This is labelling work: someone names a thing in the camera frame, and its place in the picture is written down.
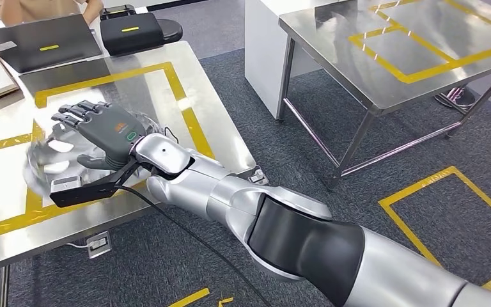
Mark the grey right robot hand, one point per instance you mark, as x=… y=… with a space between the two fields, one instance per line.
x=110 y=131

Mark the silver wheel hubcap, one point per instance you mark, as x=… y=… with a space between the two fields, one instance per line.
x=42 y=169

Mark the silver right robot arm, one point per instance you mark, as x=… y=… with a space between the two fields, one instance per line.
x=296 y=237

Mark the yellow tape rectangle on workbench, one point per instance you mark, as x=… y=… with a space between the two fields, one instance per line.
x=101 y=78

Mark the stainless steel workbench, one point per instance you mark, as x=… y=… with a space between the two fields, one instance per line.
x=0 y=186

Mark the black case yellow mark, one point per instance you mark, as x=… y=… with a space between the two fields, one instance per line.
x=116 y=10
x=131 y=38

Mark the silver floor socket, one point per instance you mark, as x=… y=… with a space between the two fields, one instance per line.
x=98 y=243
x=259 y=177

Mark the dark grey laptop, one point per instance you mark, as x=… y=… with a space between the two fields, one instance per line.
x=38 y=42

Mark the black round seat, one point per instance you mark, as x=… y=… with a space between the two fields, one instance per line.
x=171 y=30

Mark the person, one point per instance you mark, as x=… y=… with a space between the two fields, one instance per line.
x=38 y=8

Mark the stainless steel table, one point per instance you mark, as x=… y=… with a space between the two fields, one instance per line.
x=330 y=25

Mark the chrome stanchion base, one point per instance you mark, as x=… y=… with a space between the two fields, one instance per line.
x=457 y=99

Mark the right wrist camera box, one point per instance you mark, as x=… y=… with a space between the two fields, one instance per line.
x=80 y=197

